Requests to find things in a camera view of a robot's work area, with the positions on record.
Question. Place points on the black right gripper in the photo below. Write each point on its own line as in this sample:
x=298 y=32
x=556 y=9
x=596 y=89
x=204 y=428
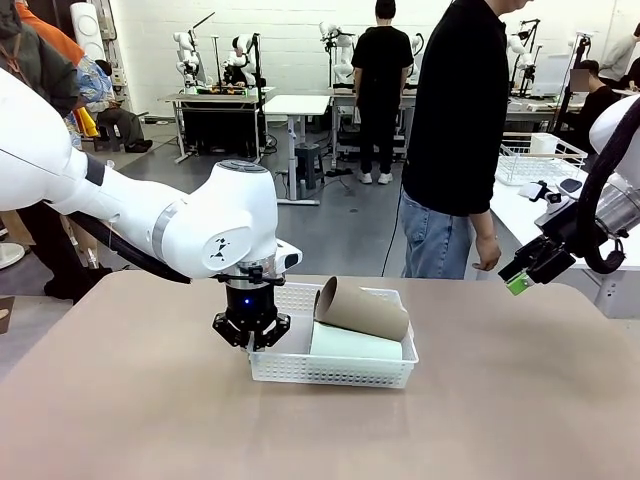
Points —
x=555 y=257

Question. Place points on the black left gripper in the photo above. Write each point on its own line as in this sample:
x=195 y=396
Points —
x=260 y=305

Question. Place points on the pale green plastic cup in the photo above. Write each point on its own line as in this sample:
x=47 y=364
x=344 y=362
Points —
x=350 y=345

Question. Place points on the white perforated plastic basket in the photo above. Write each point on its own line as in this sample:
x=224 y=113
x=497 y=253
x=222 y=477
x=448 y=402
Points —
x=350 y=370

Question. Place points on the beige plastic cup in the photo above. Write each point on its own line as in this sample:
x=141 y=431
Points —
x=365 y=312

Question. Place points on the small white cup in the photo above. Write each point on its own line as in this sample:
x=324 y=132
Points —
x=544 y=144

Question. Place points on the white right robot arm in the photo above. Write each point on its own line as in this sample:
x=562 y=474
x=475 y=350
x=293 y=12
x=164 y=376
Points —
x=620 y=120

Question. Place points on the man's right forearm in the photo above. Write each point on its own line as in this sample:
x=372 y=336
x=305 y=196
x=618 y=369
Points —
x=484 y=226

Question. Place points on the white lab robot arm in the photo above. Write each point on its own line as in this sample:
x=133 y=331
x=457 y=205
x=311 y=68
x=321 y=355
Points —
x=340 y=50
x=520 y=55
x=186 y=60
x=240 y=60

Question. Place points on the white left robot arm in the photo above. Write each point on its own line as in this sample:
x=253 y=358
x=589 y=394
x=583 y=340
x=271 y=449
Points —
x=125 y=210

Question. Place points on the man's right hand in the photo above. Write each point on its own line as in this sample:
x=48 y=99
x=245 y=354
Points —
x=487 y=252

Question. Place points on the large white table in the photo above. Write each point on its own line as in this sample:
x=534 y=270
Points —
x=510 y=210

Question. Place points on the man in black sweater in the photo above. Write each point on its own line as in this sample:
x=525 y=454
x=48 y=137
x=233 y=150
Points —
x=450 y=110

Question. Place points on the grey plastic stool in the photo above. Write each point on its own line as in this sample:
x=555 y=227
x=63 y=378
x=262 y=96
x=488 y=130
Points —
x=310 y=160

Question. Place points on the seated man in black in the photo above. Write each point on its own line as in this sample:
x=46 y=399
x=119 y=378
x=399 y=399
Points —
x=597 y=105

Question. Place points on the white monitor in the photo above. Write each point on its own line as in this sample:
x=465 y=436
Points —
x=550 y=75

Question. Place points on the small white desk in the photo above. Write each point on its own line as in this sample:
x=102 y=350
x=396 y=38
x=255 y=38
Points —
x=297 y=102

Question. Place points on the wood-top robot desk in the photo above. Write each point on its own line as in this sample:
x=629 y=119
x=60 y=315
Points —
x=215 y=97

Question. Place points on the person in grey shirt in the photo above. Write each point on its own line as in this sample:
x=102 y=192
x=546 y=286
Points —
x=620 y=55

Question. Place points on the seated person in beige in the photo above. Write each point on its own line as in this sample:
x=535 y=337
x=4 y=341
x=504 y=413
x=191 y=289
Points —
x=120 y=122

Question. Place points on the standing man in black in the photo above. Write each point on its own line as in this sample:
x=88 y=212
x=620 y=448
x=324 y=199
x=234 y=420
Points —
x=382 y=65

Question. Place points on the white round fan base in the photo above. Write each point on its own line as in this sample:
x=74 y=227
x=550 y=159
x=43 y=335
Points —
x=9 y=255

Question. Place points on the yellow cloth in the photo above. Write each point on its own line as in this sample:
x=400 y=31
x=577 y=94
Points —
x=89 y=122

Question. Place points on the blue patterned garment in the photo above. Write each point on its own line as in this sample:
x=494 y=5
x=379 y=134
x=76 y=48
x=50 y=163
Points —
x=92 y=82

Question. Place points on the figure in olive jacket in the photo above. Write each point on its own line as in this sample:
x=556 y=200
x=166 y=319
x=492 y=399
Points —
x=45 y=70

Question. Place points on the white tower appliance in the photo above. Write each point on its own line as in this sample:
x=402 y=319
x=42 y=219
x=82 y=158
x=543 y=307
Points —
x=87 y=27

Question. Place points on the orange jacket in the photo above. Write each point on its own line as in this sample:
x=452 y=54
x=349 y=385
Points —
x=60 y=42

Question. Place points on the black camera stand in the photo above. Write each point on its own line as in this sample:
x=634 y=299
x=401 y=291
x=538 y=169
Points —
x=575 y=80

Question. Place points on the grey-frame work desk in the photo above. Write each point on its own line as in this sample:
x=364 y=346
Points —
x=345 y=100

